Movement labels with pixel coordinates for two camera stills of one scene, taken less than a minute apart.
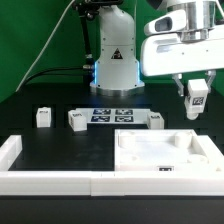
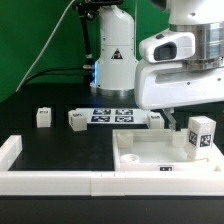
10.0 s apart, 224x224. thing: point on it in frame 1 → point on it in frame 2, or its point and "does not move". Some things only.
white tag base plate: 115,115 does not move
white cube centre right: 156,121 does not move
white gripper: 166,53 → 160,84
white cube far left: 43,117 does not move
